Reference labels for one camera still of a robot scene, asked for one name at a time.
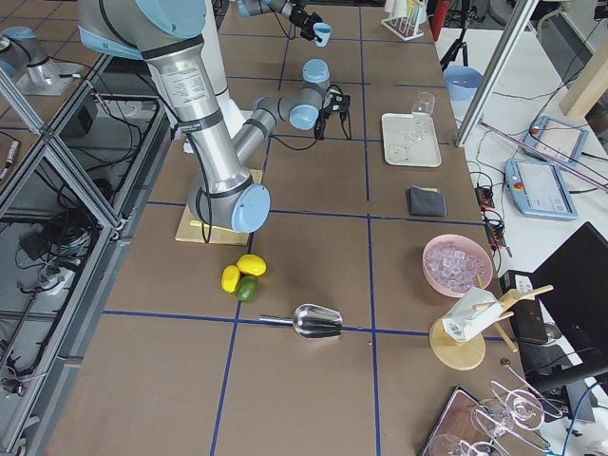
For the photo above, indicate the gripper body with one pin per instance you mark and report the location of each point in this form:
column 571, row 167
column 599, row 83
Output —
column 325, row 116
column 301, row 17

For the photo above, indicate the light blue cup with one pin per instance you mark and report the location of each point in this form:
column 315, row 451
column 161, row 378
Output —
column 321, row 33

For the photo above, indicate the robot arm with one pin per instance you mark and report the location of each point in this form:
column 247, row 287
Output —
column 250, row 8
column 170, row 37

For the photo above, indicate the blue bowl with fork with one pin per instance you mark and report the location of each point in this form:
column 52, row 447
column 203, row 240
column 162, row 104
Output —
column 462, row 82

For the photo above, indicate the pink bowl with ice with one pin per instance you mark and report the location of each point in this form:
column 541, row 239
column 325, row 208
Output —
column 453, row 264

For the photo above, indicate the metal ice scoop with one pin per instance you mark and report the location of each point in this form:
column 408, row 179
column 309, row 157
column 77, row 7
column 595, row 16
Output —
column 311, row 321

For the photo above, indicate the cream bear tray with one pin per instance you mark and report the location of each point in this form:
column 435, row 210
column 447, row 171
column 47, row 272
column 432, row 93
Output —
column 401, row 150

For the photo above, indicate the wine glass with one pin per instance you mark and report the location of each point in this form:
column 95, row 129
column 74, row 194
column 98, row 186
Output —
column 421, row 112

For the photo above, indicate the red cylinder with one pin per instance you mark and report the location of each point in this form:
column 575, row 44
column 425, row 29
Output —
column 438, row 18

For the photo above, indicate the grey folded cloth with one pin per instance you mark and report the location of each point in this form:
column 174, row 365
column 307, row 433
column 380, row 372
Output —
column 425, row 202

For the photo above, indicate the wooden cutting board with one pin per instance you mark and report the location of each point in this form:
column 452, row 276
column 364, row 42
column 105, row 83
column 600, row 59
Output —
column 218, row 233

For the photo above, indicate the green lime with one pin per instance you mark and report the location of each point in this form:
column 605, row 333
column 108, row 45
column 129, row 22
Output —
column 247, row 288

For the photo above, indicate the whole yellow lemon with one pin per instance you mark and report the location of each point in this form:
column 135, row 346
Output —
column 230, row 278

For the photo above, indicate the far teach pendant tablet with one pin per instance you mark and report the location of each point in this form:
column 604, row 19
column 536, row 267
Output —
column 556, row 138

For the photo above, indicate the teach pendant tablet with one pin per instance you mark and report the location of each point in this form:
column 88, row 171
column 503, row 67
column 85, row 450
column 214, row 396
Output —
column 538, row 190
column 556, row 138

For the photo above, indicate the near teach pendant tablet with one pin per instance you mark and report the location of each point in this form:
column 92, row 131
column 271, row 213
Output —
column 538, row 190

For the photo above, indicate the white carton on stand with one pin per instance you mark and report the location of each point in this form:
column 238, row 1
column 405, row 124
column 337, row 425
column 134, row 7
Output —
column 476, row 310

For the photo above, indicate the round wooden stand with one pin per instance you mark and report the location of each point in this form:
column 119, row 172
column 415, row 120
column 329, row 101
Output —
column 469, row 355

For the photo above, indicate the black monitor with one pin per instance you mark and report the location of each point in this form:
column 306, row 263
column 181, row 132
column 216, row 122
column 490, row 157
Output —
column 577, row 271

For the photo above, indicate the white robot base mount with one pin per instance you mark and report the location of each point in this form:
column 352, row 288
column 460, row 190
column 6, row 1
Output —
column 223, row 95

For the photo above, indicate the white wire cup rack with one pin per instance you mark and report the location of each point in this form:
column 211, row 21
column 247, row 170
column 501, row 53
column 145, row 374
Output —
column 405, row 18

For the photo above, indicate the aluminium frame post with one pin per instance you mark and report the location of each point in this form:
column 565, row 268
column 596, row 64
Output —
column 513, row 30

